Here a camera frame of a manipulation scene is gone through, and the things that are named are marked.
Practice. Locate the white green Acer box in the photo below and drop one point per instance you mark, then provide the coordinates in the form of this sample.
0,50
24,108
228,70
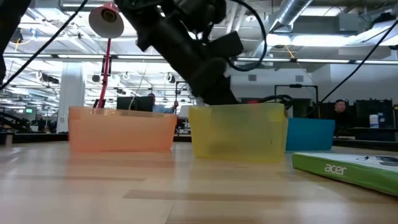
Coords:
342,169

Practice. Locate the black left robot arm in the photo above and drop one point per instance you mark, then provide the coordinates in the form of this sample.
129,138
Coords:
168,37

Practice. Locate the yellow translucent plastic bin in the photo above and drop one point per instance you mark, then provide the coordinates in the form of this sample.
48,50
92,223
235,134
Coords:
236,137

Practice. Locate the orange translucent plastic bin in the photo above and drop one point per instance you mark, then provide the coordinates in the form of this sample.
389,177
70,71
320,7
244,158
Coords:
121,133

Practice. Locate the blue plastic bin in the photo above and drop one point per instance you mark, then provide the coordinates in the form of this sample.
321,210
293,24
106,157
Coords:
311,133

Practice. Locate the person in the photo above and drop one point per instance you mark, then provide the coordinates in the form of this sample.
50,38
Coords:
160,109
340,107

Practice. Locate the black metal gantry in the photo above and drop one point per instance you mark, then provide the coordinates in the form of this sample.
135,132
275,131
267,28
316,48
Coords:
295,85

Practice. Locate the black office monitor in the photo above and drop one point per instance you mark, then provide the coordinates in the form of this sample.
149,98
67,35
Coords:
133,103

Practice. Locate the red desk lamp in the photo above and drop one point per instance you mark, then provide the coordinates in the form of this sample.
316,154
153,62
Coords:
98,25

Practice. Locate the white wipes canister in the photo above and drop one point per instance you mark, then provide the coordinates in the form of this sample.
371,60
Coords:
374,121

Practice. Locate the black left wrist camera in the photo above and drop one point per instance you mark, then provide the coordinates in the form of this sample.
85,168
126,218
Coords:
227,43

